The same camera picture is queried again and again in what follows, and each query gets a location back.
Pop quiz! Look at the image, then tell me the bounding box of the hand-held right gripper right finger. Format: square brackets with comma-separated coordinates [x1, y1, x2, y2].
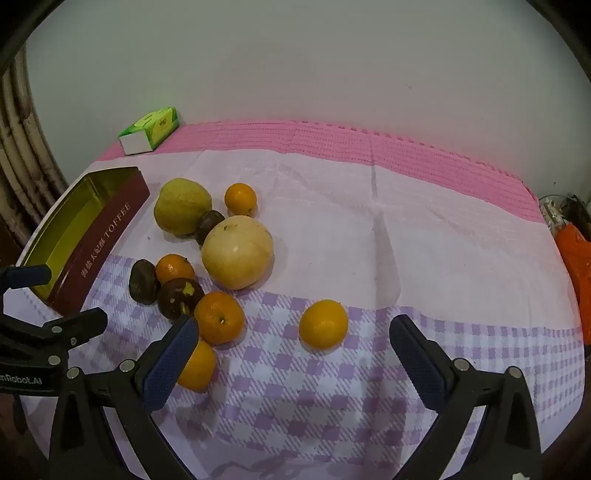
[389, 314, 543, 480]

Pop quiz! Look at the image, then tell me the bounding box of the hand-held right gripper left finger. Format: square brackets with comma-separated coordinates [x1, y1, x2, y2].
[46, 315, 201, 480]

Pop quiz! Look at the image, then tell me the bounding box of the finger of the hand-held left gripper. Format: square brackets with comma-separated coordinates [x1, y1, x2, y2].
[0, 264, 52, 296]
[0, 308, 109, 365]

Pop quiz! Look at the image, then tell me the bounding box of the orange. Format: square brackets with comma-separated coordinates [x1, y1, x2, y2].
[224, 183, 258, 217]
[298, 299, 350, 350]
[177, 340, 218, 394]
[155, 254, 197, 286]
[194, 292, 246, 347]

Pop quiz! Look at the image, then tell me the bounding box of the dark brown round fruit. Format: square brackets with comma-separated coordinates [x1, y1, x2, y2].
[128, 259, 161, 305]
[195, 210, 226, 246]
[158, 278, 206, 321]

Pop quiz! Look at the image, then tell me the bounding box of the gold metal tray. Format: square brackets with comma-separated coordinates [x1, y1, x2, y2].
[16, 166, 151, 315]

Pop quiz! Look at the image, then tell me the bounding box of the large tan pear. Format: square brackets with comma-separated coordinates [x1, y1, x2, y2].
[201, 215, 276, 291]

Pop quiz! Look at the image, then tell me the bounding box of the green apple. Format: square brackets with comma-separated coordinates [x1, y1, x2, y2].
[154, 178, 213, 237]

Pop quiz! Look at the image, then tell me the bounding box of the brown wooden furniture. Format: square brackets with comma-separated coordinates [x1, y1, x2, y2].
[0, 55, 70, 259]

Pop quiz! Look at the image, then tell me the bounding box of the purple checked cloth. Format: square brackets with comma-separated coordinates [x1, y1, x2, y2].
[16, 150, 583, 480]

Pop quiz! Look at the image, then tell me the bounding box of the orange plastic bag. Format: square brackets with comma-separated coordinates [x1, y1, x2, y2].
[554, 224, 591, 344]

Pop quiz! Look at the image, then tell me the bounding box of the green tissue pack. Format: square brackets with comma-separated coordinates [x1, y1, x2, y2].
[117, 107, 180, 155]

